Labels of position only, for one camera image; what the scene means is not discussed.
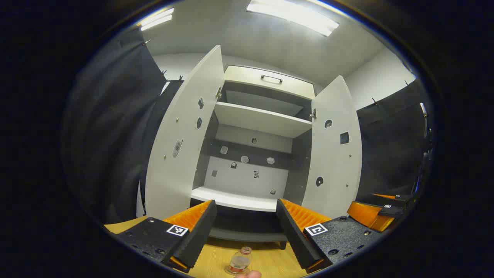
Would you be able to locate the white cabinet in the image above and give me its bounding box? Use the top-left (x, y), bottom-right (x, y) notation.
top-left (189, 65), bottom-right (317, 249)

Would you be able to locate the clear plastic bottle red label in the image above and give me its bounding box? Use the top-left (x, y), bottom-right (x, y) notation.
top-left (225, 246), bottom-right (253, 275)

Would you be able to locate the ceiling light panel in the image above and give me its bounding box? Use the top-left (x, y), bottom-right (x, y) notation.
top-left (246, 0), bottom-right (340, 37)
top-left (139, 8), bottom-right (175, 31)

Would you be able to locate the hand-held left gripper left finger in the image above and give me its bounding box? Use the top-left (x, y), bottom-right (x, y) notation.
top-left (116, 200), bottom-right (218, 274)

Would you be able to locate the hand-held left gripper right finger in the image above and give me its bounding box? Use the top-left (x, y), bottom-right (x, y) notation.
top-left (276, 199), bottom-right (382, 275)

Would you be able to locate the white cabinet door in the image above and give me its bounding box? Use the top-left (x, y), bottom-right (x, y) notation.
top-left (145, 45), bottom-right (225, 220)
top-left (301, 75), bottom-right (363, 220)

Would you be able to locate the white cabinet drawer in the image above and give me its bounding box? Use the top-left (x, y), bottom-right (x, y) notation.
top-left (223, 65), bottom-right (316, 100)

